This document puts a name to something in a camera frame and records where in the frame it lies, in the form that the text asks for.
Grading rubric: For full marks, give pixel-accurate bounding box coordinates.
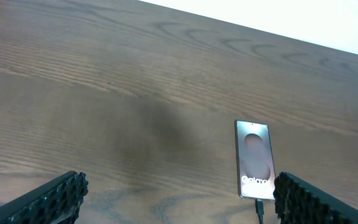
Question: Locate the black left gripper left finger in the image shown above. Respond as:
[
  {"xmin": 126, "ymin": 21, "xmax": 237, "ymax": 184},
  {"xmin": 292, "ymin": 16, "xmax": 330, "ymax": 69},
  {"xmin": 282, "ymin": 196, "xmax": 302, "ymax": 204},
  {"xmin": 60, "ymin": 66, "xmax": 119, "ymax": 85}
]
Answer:
[{"xmin": 0, "ymin": 170, "xmax": 88, "ymax": 224}]

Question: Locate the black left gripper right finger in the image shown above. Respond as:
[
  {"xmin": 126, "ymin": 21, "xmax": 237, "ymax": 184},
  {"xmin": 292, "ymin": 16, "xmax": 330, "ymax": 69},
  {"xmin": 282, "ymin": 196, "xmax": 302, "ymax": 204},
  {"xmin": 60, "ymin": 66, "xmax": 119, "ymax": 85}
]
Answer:
[{"xmin": 273, "ymin": 172, "xmax": 358, "ymax": 224}]

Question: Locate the black USB-C charging cable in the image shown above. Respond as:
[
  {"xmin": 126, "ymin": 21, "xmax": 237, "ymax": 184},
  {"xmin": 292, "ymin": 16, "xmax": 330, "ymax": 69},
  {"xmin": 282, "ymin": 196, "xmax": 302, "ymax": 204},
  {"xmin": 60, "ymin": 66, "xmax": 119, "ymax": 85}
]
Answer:
[{"xmin": 254, "ymin": 198, "xmax": 265, "ymax": 224}]

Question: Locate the Galaxy smartphone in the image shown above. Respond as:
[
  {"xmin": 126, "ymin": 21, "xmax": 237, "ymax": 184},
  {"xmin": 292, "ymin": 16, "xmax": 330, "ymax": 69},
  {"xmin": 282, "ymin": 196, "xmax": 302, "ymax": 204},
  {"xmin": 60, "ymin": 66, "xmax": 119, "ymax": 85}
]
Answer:
[{"xmin": 234, "ymin": 119, "xmax": 275, "ymax": 200}]

